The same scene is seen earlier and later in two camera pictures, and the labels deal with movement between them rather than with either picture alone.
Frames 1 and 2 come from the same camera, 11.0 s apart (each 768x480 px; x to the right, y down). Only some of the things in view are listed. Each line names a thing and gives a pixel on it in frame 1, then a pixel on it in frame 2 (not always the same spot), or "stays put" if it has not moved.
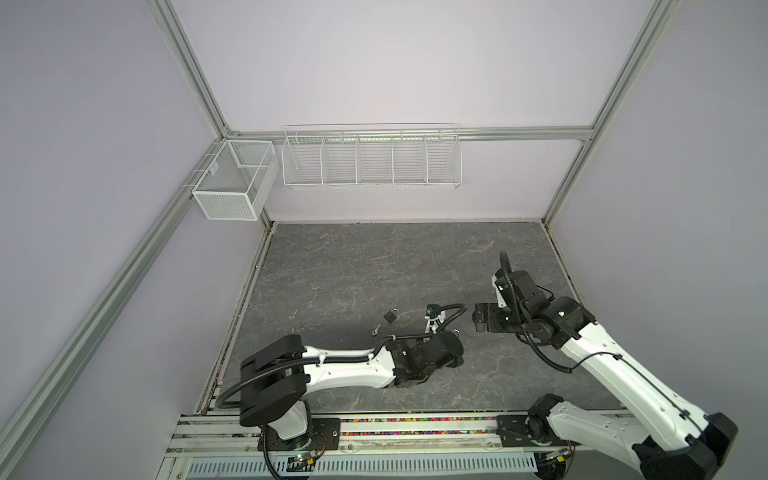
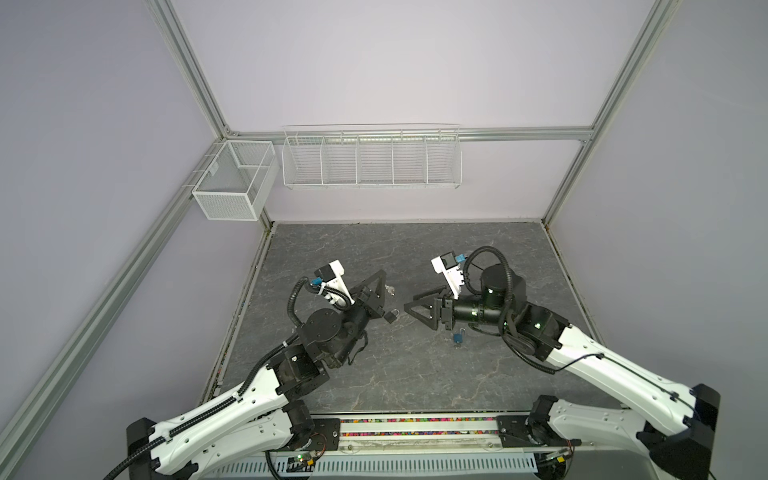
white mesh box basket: x=238 y=182 stays put
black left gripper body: x=454 y=364 -> x=361 y=306
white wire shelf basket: x=372 y=155 stays put
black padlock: x=390 y=316 stays put
